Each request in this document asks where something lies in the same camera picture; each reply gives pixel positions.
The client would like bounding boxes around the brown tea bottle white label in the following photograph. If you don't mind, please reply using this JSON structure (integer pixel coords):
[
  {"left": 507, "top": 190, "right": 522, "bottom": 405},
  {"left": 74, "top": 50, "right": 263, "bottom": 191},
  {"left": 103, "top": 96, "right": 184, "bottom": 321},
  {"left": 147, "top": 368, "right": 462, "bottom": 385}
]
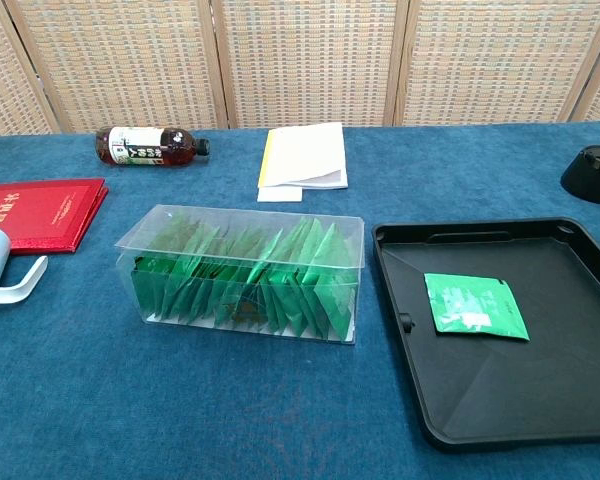
[{"left": 94, "top": 125, "right": 212, "bottom": 170}]

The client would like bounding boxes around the black plastic tray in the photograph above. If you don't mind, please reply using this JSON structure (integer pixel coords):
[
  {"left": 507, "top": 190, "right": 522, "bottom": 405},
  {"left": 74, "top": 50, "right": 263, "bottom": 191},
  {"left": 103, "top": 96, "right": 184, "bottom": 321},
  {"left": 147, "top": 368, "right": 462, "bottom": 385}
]
[{"left": 371, "top": 216, "right": 600, "bottom": 454}]

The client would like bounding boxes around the red hardcover booklet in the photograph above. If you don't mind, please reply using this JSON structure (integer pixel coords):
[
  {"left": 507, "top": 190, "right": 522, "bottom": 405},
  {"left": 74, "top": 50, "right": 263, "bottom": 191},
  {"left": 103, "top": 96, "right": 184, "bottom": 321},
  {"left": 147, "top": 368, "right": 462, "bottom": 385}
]
[{"left": 0, "top": 177, "right": 110, "bottom": 256}]

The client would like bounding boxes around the clear plastic box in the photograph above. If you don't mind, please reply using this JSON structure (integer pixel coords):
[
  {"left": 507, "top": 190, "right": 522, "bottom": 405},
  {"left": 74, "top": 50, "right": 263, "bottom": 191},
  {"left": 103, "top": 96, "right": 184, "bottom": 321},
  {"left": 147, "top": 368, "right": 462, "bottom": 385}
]
[{"left": 114, "top": 203, "right": 366, "bottom": 346}]

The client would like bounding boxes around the white notepad yellow edge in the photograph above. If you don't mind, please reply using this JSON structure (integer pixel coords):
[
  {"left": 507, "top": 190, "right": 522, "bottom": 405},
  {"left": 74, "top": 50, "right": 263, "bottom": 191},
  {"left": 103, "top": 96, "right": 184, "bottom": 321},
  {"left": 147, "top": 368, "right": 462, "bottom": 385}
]
[{"left": 257, "top": 121, "right": 350, "bottom": 191}]

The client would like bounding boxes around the black device orange button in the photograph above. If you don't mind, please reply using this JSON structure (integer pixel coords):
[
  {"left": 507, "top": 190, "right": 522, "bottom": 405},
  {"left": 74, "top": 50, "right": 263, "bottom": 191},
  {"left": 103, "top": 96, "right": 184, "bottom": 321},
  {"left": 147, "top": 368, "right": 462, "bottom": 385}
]
[{"left": 559, "top": 144, "right": 600, "bottom": 205}]

